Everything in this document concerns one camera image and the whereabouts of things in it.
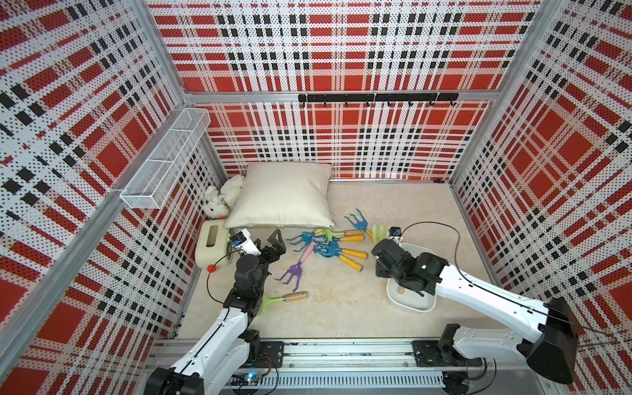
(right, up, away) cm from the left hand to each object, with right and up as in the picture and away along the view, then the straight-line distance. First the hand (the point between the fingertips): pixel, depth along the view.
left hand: (274, 234), depth 83 cm
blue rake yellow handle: (+28, -9, +11) cm, 32 cm away
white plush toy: (-30, +12, +22) cm, 38 cm away
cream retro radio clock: (-23, -5, +4) cm, 24 cm away
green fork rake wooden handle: (+19, -2, +16) cm, 25 cm away
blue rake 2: (+10, -4, +17) cm, 19 cm away
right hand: (+38, -8, -4) cm, 39 cm away
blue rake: (+33, +1, +22) cm, 40 cm away
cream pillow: (-1, +14, +21) cm, 25 cm away
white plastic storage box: (+44, -23, +1) cm, 50 cm away
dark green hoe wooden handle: (+7, -22, +2) cm, 23 cm away
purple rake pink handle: (+11, -8, +13) cm, 19 cm away
